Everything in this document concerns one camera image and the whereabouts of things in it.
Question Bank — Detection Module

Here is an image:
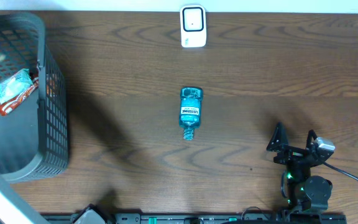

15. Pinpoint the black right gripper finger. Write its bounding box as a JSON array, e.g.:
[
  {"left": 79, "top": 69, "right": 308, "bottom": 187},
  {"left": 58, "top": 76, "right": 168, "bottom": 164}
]
[
  {"left": 306, "top": 129, "right": 318, "bottom": 149},
  {"left": 266, "top": 122, "right": 289, "bottom": 152}
]

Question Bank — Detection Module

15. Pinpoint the blue mouthwash bottle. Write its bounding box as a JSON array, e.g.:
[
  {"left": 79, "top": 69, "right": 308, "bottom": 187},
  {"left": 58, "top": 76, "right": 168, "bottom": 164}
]
[{"left": 179, "top": 87, "right": 203, "bottom": 141}]

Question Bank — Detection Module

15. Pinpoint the light blue snack packet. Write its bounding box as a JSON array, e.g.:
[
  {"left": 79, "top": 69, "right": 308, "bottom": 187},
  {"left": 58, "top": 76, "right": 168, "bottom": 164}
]
[{"left": 0, "top": 68, "right": 33, "bottom": 104}]

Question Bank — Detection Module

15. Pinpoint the red brown candy bar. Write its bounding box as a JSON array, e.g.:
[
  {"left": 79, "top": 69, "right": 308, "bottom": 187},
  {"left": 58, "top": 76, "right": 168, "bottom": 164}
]
[{"left": 0, "top": 76, "right": 39, "bottom": 116}]

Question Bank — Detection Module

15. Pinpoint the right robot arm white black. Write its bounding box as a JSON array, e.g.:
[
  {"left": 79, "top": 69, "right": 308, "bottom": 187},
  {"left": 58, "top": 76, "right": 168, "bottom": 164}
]
[{"left": 267, "top": 123, "right": 336, "bottom": 212}]

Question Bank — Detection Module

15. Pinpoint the white barcode scanner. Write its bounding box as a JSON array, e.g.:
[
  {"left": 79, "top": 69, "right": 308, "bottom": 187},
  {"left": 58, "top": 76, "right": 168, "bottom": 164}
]
[{"left": 180, "top": 5, "right": 207, "bottom": 48}]

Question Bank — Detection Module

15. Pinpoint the grey plastic basket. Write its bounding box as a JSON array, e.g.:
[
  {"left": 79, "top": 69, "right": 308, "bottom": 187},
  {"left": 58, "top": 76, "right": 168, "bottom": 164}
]
[{"left": 0, "top": 13, "right": 69, "bottom": 183}]

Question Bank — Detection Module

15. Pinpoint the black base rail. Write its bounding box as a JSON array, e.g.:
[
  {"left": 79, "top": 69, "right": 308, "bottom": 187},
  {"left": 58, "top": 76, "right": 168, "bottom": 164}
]
[{"left": 42, "top": 212, "right": 347, "bottom": 224}]

